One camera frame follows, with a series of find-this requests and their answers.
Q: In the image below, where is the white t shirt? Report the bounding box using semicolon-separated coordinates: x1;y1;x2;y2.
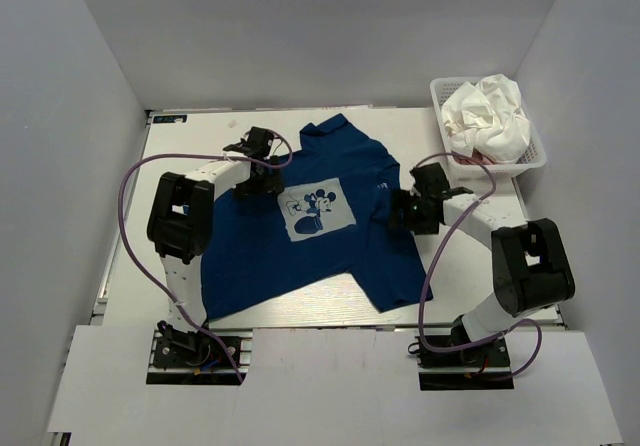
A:
441;74;531;164

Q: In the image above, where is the blue t shirt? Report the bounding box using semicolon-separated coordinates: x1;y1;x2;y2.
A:
201;114;426;320

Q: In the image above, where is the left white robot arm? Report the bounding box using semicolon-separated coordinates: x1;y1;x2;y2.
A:
147;127;292;365

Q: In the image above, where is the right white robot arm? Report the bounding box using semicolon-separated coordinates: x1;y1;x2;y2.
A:
389;160;575;365

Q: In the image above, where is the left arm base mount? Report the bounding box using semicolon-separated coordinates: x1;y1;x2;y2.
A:
146;321;251;386

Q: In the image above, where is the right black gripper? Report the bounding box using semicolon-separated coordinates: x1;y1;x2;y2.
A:
386;188;440;235

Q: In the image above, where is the white plastic basket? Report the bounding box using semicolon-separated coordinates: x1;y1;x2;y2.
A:
430;77;547;179

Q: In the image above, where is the pink t shirt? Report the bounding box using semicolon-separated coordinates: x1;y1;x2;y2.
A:
453;151;495;165

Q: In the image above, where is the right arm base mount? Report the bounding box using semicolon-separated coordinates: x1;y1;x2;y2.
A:
407;339;514;391

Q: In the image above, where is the blue table label sticker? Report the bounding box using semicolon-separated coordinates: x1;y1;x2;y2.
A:
152;114;188;124

